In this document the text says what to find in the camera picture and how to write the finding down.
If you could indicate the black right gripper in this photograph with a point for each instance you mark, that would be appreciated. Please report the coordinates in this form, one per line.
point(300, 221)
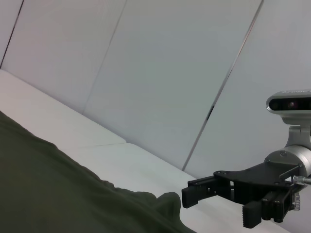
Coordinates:
point(255, 179)

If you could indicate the dark green shirt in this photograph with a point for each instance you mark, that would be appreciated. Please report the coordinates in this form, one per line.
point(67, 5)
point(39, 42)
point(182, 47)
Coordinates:
point(48, 182)

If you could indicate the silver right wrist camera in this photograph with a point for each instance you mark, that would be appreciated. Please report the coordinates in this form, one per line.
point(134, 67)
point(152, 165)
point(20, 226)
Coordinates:
point(291, 104)

